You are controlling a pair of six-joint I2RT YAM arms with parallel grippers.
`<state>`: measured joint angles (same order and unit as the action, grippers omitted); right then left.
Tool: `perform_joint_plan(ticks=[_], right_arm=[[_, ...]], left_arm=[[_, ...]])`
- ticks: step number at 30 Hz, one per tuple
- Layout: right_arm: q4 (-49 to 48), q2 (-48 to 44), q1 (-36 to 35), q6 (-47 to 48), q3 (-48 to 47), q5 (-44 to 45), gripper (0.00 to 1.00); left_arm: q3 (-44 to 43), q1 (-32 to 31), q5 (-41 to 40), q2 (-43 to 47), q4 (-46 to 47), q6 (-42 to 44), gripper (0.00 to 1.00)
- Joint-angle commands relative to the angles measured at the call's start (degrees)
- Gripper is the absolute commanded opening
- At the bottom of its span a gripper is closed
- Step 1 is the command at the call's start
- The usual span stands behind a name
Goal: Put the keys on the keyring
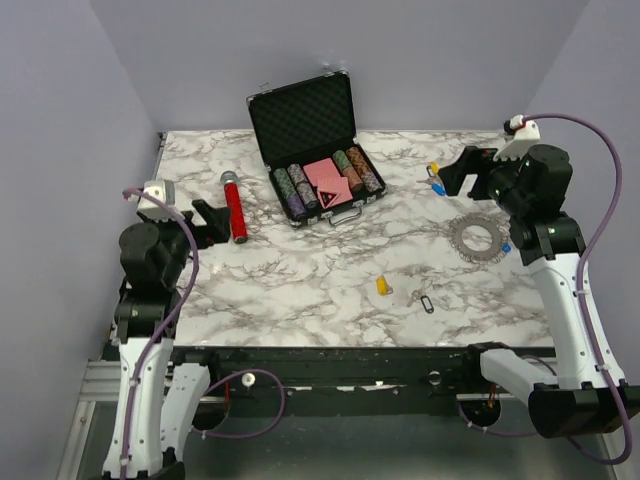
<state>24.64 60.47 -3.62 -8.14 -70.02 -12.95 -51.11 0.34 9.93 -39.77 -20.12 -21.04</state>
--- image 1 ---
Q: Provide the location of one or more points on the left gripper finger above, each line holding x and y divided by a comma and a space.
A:
212, 215
218, 233

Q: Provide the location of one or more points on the black poker chip case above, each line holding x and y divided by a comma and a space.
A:
303, 123

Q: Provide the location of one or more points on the red microphone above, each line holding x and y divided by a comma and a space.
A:
239, 232

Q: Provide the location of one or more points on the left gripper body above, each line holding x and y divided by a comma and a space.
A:
200, 233

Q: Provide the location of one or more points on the key with blue tag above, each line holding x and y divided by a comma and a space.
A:
435, 186

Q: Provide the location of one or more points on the metal disc with keyrings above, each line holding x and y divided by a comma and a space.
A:
477, 238

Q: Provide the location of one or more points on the pink playing cards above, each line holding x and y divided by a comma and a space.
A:
324, 175

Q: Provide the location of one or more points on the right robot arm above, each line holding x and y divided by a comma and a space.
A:
588, 393

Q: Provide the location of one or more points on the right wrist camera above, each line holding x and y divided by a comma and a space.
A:
521, 135

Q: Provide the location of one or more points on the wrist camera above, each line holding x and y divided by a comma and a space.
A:
521, 135
162, 191

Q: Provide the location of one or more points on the key with yellow tag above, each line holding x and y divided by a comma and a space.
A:
432, 169
383, 287

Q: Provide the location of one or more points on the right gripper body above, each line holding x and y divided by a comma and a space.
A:
481, 187

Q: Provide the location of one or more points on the all in triangle button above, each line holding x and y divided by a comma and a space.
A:
326, 198

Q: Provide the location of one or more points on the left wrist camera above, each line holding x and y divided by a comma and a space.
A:
162, 191

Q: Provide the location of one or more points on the key with black tag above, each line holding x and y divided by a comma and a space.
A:
420, 296

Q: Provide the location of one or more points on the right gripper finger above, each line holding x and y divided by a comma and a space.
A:
468, 161
452, 178

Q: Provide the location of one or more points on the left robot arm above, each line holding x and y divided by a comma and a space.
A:
153, 418

